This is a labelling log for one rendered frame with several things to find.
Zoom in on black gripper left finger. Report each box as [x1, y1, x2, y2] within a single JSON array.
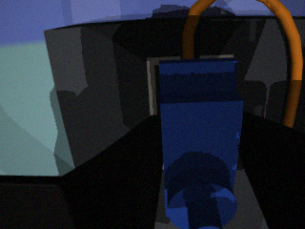
[[0, 114, 163, 229]]

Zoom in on blue micro servo with orange cable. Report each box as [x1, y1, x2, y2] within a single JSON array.
[[159, 0, 304, 229]]

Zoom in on black rectangular chassis block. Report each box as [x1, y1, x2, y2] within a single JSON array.
[[43, 15, 305, 229]]

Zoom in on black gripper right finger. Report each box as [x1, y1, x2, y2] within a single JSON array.
[[239, 111, 305, 229]]

